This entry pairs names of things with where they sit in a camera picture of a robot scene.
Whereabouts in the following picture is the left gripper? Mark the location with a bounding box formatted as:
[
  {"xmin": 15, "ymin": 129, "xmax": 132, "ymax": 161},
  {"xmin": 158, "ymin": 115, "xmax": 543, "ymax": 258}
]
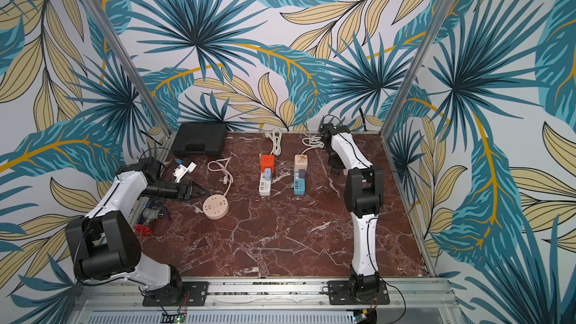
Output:
[{"xmin": 139, "ymin": 178, "xmax": 209, "ymax": 203}]

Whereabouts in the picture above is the round pink power socket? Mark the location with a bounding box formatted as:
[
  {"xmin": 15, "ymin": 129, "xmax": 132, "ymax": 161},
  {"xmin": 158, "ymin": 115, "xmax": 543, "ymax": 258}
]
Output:
[{"xmin": 202, "ymin": 194, "xmax": 230, "ymax": 221}]

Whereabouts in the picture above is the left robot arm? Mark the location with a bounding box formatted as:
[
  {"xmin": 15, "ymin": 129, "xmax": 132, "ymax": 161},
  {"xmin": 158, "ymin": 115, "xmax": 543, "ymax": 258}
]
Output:
[{"xmin": 65, "ymin": 157, "xmax": 209, "ymax": 306}]

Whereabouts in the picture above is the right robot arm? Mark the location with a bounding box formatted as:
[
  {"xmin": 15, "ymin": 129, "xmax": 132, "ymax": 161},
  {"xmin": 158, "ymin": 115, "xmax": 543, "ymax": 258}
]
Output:
[{"xmin": 319, "ymin": 123, "xmax": 384, "ymax": 302}]

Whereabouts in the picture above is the peach plug adapter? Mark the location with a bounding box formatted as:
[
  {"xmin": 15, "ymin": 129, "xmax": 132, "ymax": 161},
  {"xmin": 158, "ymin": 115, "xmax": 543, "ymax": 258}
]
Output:
[{"xmin": 294, "ymin": 154, "xmax": 308, "ymax": 172}]

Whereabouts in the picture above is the blue plug adapter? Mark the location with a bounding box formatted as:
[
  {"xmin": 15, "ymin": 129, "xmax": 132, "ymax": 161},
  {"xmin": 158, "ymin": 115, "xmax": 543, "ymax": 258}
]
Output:
[{"xmin": 264, "ymin": 168, "xmax": 272, "ymax": 182}]

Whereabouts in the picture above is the red plug adapter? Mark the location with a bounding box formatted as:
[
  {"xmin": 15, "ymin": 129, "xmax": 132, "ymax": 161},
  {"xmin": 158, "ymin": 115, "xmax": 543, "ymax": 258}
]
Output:
[{"xmin": 260, "ymin": 154, "xmax": 275, "ymax": 173}]

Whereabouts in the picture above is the teal power strip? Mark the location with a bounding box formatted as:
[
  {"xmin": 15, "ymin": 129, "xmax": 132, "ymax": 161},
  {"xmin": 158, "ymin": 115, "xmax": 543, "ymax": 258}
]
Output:
[{"xmin": 293, "ymin": 171, "xmax": 306, "ymax": 196}]

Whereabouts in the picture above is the black plastic case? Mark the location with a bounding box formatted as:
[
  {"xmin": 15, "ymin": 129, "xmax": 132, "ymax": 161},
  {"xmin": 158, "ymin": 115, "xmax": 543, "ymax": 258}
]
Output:
[{"xmin": 171, "ymin": 122, "xmax": 227, "ymax": 158}]

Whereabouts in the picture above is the red clamp tool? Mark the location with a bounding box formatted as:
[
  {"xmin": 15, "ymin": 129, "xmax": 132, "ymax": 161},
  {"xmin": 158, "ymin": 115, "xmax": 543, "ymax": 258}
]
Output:
[{"xmin": 133, "ymin": 224, "xmax": 152, "ymax": 236}]

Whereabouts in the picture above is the white power strip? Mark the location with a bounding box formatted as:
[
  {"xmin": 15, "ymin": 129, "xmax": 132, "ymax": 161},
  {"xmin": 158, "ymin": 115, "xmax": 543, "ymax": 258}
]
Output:
[{"xmin": 259, "ymin": 172, "xmax": 272, "ymax": 197}]

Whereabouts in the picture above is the teal strip coiled cable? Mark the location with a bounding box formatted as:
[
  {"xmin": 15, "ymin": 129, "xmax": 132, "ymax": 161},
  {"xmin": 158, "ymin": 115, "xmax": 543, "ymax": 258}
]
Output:
[{"xmin": 300, "ymin": 135, "xmax": 326, "ymax": 156}]

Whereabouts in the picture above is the white strip coiled cable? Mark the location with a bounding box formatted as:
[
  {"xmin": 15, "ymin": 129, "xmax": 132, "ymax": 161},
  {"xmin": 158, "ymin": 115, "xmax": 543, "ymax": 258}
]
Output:
[{"xmin": 263, "ymin": 127, "xmax": 283, "ymax": 157}]

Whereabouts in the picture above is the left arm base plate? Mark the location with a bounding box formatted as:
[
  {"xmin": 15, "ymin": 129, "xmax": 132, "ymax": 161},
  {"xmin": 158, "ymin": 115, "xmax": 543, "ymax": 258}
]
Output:
[{"xmin": 142, "ymin": 281, "xmax": 209, "ymax": 307}]

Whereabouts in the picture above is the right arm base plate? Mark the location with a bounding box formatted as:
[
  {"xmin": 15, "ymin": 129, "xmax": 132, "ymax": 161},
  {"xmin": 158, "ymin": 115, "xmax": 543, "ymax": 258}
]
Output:
[{"xmin": 326, "ymin": 280, "xmax": 390, "ymax": 306}]

